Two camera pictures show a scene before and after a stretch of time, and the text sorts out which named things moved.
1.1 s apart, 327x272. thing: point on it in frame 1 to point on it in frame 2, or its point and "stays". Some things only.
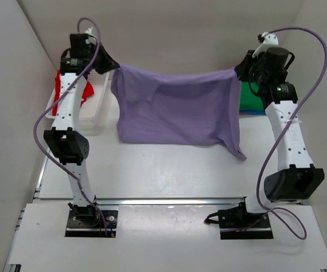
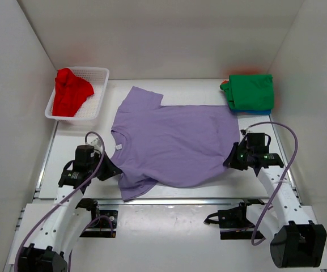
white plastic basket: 93,105 stays
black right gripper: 251,57 to 231,162
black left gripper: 107,63 to 111,169
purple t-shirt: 196,109 to 174,146
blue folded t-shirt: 252,113 stays
